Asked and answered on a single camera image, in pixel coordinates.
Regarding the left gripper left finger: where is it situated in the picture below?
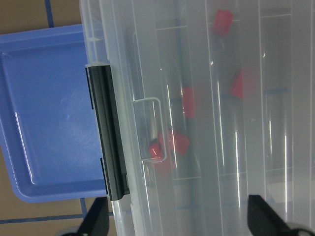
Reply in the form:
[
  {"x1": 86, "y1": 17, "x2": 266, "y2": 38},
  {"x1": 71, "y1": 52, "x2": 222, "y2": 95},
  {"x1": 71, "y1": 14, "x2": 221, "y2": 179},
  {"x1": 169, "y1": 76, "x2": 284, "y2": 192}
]
[{"x1": 76, "y1": 197, "x2": 109, "y2": 236}]

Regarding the clear plastic box lid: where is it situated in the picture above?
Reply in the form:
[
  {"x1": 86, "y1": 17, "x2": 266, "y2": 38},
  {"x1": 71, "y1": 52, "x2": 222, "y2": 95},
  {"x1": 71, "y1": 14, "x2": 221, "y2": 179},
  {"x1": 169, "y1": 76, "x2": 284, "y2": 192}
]
[{"x1": 79, "y1": 0, "x2": 315, "y2": 236}]

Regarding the black box latch handle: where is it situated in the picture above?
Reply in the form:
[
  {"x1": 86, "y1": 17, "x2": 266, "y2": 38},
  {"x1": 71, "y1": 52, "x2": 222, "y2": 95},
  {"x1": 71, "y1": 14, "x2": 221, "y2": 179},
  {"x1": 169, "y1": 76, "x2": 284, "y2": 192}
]
[{"x1": 86, "y1": 65, "x2": 130, "y2": 201}]

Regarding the red block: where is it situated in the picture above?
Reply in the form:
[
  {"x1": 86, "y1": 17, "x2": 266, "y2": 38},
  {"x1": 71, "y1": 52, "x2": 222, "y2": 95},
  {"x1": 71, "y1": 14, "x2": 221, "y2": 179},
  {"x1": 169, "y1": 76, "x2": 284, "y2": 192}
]
[
  {"x1": 168, "y1": 131, "x2": 190, "y2": 155},
  {"x1": 148, "y1": 132, "x2": 165, "y2": 159},
  {"x1": 212, "y1": 9, "x2": 234, "y2": 37},
  {"x1": 229, "y1": 69, "x2": 254, "y2": 99},
  {"x1": 182, "y1": 87, "x2": 195, "y2": 118}
]

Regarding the blue plastic tray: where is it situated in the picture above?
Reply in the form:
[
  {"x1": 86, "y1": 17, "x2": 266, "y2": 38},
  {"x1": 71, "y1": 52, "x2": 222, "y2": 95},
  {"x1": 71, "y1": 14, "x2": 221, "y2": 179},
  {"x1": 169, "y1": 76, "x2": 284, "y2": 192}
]
[{"x1": 0, "y1": 25, "x2": 106, "y2": 203}]

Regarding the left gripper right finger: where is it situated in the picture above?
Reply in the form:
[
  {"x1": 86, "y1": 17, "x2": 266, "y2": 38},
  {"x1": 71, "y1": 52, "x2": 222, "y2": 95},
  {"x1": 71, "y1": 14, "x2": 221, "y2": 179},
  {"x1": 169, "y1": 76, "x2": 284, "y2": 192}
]
[{"x1": 247, "y1": 195, "x2": 295, "y2": 236}]

